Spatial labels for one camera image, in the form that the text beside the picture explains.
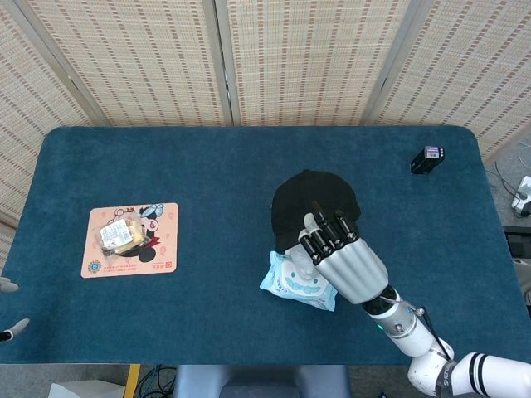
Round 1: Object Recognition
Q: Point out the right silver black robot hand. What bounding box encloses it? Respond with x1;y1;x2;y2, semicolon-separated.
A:
297;201;390;306

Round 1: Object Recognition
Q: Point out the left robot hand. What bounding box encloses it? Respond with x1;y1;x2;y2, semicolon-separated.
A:
0;276;31;343

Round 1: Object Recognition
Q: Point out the black baseball cap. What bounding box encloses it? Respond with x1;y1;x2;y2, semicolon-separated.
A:
271;168;362;253

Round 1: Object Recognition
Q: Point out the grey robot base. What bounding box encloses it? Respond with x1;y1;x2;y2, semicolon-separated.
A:
172;364;352;398

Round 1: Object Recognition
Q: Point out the light blue wet wipes pack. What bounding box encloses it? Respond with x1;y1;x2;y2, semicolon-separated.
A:
259;250;338;312

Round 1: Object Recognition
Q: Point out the bread in clear wrapper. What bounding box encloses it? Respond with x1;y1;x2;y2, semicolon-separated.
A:
95;215;146;256

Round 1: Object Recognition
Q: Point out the small black box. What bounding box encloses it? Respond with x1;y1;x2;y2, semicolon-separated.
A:
409;144;446;176

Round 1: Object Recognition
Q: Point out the white box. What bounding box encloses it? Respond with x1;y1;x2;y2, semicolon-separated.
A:
48;383;125;398

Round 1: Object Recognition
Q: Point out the dark blue table cloth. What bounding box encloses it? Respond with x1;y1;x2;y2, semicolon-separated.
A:
0;125;531;366

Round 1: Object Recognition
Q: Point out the pink cartoon mouse pad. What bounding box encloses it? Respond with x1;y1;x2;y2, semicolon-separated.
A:
79;201;180;279

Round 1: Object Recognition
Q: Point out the black floor device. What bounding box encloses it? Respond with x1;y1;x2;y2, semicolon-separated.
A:
504;226;531;258

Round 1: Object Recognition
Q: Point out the white power adapter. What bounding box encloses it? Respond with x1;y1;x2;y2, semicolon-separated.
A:
510;176;531;217

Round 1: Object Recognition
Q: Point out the woven bamboo folding screen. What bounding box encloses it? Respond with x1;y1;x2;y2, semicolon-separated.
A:
0;0;531;258

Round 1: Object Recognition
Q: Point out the blue cable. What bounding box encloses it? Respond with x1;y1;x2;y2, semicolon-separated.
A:
139;365;175;398

